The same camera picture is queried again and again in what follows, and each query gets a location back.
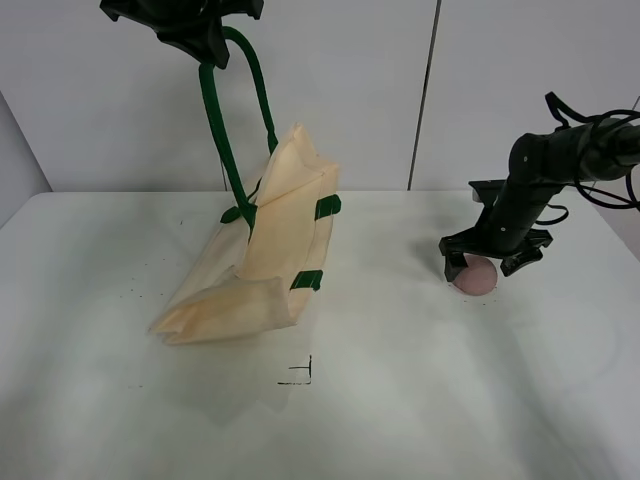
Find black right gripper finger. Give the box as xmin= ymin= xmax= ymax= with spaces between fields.
xmin=444 ymin=252 xmax=468 ymax=283
xmin=500 ymin=248 xmax=543 ymax=277

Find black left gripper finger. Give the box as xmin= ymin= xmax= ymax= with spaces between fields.
xmin=157 ymin=17 xmax=230 ymax=69

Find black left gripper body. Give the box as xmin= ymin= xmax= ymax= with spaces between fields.
xmin=100 ymin=0 xmax=264 ymax=41

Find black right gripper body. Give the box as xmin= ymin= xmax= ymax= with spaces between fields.
xmin=439 ymin=180 xmax=552 ymax=261

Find pink peach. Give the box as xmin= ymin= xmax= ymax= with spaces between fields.
xmin=453 ymin=255 xmax=498 ymax=296

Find white linen bag green handles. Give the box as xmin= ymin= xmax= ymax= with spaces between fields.
xmin=150 ymin=27 xmax=341 ymax=345

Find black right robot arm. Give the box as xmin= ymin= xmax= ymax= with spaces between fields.
xmin=439 ymin=111 xmax=639 ymax=283

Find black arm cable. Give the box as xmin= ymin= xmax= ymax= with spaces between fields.
xmin=543 ymin=91 xmax=640 ymax=225

